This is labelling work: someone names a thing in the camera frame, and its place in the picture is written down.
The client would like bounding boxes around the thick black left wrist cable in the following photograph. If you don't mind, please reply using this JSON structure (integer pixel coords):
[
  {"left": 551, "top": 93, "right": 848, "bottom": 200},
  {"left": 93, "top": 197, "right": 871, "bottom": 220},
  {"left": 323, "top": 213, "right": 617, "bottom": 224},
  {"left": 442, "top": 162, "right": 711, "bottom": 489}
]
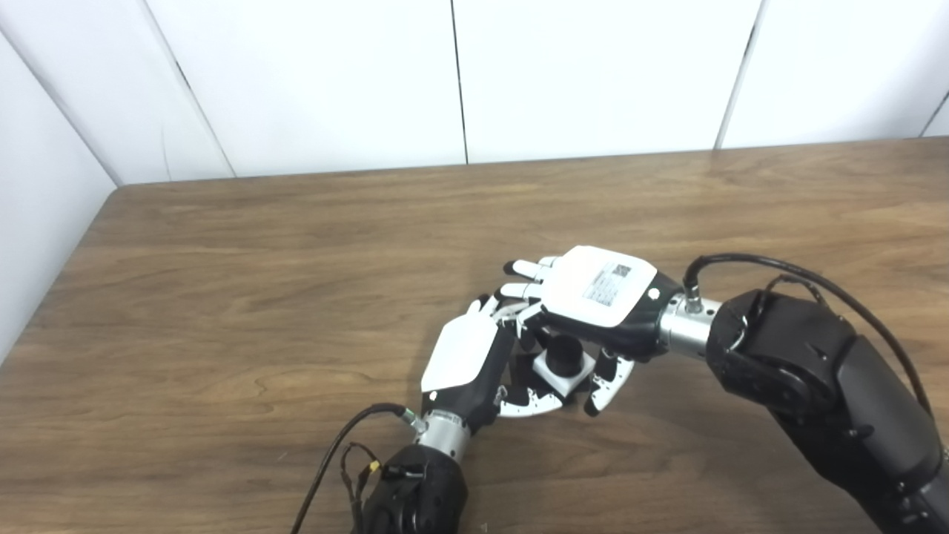
[{"left": 291, "top": 403, "right": 427, "bottom": 534}]

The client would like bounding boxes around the thin arm wire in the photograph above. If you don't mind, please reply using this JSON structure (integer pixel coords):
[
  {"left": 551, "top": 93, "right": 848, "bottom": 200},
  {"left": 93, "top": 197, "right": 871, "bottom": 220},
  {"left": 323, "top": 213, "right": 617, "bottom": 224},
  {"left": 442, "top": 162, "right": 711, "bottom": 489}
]
[
  {"left": 730, "top": 274, "right": 830, "bottom": 349},
  {"left": 340, "top": 442, "right": 423, "bottom": 531}
]

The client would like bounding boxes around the white and black right hand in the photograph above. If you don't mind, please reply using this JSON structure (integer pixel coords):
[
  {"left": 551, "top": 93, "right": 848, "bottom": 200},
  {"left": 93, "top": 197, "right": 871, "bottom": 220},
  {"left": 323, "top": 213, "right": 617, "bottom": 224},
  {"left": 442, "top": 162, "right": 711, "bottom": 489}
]
[{"left": 500, "top": 245, "right": 684, "bottom": 418}]

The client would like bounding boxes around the white and black left hand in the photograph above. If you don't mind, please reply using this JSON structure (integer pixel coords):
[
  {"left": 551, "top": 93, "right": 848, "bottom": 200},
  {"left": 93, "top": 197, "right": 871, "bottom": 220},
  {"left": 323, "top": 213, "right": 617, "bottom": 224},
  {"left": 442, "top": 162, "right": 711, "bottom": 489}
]
[{"left": 420, "top": 294, "right": 568, "bottom": 435}]

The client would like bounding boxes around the thin left arm wire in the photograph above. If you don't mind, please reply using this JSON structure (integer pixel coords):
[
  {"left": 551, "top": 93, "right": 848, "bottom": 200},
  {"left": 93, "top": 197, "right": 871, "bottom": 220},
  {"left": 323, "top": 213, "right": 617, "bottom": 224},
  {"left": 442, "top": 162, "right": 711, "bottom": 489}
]
[{"left": 340, "top": 442, "right": 423, "bottom": 531}]

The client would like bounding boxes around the white square piece with hole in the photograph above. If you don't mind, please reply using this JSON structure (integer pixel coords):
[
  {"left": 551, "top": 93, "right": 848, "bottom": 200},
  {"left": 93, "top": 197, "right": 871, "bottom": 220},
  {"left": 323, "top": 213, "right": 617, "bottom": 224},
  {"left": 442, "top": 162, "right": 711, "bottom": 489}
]
[{"left": 532, "top": 349, "right": 596, "bottom": 398}]

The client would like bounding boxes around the thin right arm wire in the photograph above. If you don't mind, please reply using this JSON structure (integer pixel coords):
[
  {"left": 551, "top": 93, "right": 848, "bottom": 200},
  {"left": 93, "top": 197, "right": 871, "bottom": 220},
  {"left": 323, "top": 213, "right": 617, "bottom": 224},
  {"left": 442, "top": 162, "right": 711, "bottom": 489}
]
[{"left": 730, "top": 274, "right": 830, "bottom": 349}]

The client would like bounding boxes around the black peg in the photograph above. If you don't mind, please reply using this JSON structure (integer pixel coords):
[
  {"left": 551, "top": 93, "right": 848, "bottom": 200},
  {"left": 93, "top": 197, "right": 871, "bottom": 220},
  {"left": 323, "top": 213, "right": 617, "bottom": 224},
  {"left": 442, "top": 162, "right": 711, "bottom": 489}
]
[{"left": 512, "top": 335, "right": 594, "bottom": 405}]

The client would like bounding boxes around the thick black right wrist cable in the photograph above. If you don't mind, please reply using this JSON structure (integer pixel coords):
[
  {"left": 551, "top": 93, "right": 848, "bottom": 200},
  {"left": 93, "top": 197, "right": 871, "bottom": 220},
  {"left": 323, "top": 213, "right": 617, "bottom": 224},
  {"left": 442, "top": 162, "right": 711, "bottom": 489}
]
[{"left": 682, "top": 254, "right": 935, "bottom": 416}]

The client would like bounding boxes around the thick black wrist cable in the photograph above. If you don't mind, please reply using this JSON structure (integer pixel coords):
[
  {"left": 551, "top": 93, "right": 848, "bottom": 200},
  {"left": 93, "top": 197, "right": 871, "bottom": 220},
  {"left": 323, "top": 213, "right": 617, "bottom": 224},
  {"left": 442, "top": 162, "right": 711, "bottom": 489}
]
[
  {"left": 682, "top": 254, "right": 935, "bottom": 416},
  {"left": 291, "top": 403, "right": 427, "bottom": 534}
]

